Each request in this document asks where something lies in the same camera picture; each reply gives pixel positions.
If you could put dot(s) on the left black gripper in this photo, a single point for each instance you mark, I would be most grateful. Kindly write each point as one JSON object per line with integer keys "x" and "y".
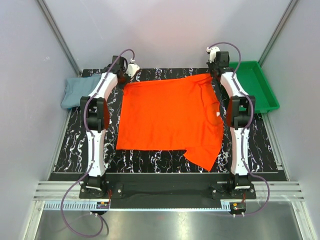
{"x": 128, "y": 79}

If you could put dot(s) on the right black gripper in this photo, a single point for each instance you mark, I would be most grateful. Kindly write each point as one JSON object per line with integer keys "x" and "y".
{"x": 209, "y": 67}

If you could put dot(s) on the orange t shirt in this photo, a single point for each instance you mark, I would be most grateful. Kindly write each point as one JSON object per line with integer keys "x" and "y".
{"x": 170, "y": 115}

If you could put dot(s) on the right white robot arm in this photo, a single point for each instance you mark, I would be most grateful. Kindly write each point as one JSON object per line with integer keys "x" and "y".
{"x": 239, "y": 116}

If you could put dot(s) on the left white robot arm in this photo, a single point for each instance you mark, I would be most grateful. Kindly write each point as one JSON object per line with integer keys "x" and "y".
{"x": 96, "y": 119}

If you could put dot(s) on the green plastic tray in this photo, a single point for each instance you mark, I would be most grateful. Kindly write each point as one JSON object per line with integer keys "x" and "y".
{"x": 252, "y": 79}

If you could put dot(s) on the folded grey-blue t shirt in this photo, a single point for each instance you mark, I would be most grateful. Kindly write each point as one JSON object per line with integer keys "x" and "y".
{"x": 77, "y": 87}

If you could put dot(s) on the black marbled table mat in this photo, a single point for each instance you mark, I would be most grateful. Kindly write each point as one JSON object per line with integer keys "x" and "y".
{"x": 73, "y": 156}

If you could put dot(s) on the left orange connector block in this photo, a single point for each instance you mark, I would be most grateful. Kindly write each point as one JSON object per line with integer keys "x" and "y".
{"x": 103, "y": 205}

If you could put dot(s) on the orange connector block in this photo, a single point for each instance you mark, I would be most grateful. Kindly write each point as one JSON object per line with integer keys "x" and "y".
{"x": 238, "y": 207}
{"x": 103, "y": 205}

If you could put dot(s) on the right orange connector block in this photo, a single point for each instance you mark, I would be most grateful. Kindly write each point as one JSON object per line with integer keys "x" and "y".
{"x": 238, "y": 207}

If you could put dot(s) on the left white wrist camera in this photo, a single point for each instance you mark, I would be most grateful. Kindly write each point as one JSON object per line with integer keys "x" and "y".
{"x": 132, "y": 68}

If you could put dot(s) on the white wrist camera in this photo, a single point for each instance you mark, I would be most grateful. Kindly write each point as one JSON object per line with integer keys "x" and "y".
{"x": 132, "y": 68}
{"x": 212, "y": 51}

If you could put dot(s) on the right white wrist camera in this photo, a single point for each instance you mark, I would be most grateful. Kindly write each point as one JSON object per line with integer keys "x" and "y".
{"x": 212, "y": 51}

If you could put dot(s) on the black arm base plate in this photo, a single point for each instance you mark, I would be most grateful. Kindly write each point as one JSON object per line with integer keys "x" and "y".
{"x": 167, "y": 202}

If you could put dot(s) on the aluminium frame rail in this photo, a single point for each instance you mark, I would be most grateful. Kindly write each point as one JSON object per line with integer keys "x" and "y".
{"x": 275, "y": 190}

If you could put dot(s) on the white slotted cable duct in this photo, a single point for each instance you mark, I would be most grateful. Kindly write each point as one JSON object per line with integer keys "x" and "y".
{"x": 72, "y": 206}

